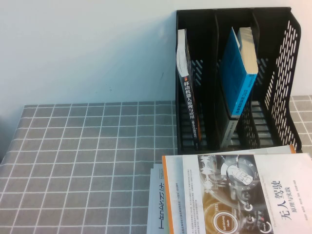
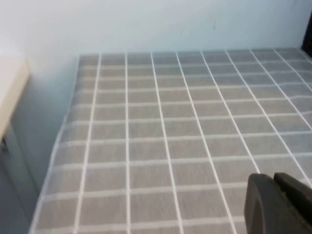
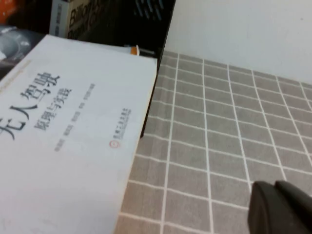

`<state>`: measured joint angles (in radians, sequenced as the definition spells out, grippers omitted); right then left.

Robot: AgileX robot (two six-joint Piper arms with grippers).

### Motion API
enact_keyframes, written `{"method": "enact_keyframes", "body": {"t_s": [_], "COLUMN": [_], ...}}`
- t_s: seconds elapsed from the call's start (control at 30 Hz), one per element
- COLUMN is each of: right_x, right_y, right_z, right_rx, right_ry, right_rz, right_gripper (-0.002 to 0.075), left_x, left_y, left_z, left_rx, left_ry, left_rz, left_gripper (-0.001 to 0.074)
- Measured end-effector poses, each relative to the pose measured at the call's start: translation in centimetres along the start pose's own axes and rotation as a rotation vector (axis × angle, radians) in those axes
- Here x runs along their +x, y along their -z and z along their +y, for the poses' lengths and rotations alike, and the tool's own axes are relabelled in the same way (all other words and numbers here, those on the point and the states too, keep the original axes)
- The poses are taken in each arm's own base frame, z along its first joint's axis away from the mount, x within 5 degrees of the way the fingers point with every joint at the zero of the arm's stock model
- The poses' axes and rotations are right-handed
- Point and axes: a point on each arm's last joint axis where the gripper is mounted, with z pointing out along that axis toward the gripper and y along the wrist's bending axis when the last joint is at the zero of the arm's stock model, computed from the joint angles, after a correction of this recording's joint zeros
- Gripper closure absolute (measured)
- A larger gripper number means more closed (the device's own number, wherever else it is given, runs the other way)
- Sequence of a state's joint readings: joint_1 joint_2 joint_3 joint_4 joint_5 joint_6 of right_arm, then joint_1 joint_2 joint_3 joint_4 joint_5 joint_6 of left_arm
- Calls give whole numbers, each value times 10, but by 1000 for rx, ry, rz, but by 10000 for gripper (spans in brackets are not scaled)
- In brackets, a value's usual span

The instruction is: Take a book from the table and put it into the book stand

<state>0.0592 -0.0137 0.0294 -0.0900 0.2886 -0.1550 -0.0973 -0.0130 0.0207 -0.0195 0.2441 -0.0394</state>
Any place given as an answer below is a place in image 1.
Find white self-driving book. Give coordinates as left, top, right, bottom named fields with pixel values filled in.
left=182, top=151, right=312, bottom=234

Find black spine book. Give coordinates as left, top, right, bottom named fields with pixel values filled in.
left=175, top=28, right=203, bottom=151

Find white orange-edged ROS2 book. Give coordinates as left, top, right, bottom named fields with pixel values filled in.
left=161, top=144, right=297, bottom=234

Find blue cover book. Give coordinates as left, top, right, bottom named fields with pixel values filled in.
left=218, top=26, right=259, bottom=149

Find white book black characters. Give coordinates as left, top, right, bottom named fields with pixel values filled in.
left=146, top=162, right=171, bottom=234

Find pale green cover book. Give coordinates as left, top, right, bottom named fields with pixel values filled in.
left=163, top=215, right=173, bottom=234

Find black plastic book stand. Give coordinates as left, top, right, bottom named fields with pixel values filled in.
left=175, top=6, right=304, bottom=156

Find grey checkered tablecloth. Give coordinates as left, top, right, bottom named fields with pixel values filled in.
left=0, top=95, right=312, bottom=234

